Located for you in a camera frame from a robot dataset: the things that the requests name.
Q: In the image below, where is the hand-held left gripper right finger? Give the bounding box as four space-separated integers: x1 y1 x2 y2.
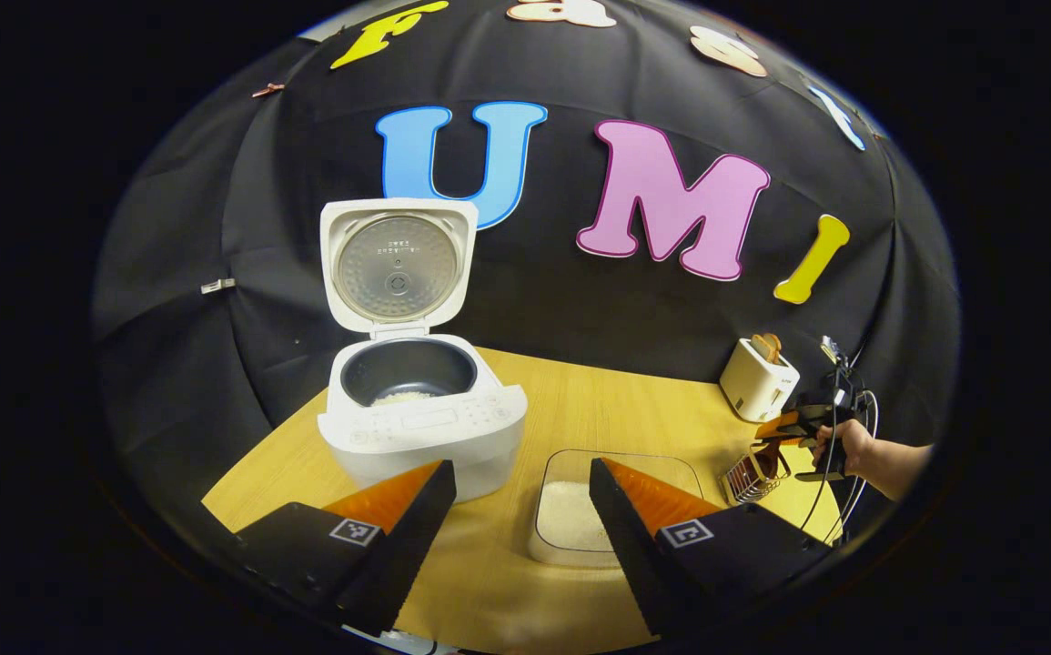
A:
589 458 840 638

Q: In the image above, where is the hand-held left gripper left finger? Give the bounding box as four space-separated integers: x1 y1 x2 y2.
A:
232 459 459 638

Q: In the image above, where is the brown wooden spoon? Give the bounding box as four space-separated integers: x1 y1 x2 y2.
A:
751 435 790 474

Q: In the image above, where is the wire chopstick holder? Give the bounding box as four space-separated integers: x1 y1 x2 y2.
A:
718 443 792 505

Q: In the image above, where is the white rice cooker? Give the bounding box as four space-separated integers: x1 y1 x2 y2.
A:
318 198 529 503

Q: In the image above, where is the white toaster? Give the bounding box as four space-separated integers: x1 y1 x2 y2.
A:
719 338 801 423

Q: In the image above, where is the clear plastic container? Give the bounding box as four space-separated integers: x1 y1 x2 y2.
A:
528 448 704 570

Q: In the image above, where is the black backdrop cloth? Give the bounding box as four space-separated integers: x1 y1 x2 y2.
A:
93 0 961 538

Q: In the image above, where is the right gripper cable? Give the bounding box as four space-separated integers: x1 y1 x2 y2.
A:
798 341 881 547

